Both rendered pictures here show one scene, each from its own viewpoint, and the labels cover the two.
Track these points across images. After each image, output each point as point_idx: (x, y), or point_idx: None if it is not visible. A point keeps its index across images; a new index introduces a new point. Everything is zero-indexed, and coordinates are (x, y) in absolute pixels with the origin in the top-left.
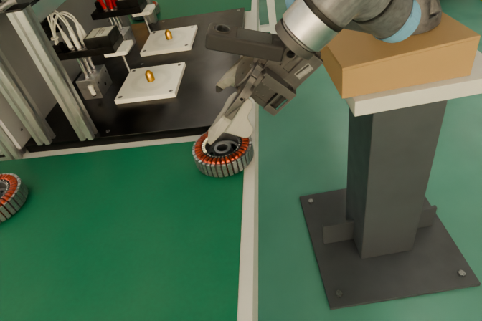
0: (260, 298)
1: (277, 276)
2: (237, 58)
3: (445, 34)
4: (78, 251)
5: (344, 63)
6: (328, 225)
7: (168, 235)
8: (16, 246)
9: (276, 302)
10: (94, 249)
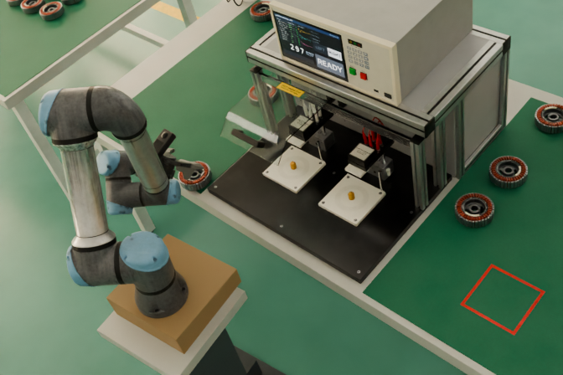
0: (266, 305)
1: (270, 325)
2: (269, 223)
3: (126, 290)
4: (205, 120)
5: (169, 238)
6: (251, 362)
7: (180, 146)
8: (230, 103)
9: (255, 312)
10: (200, 125)
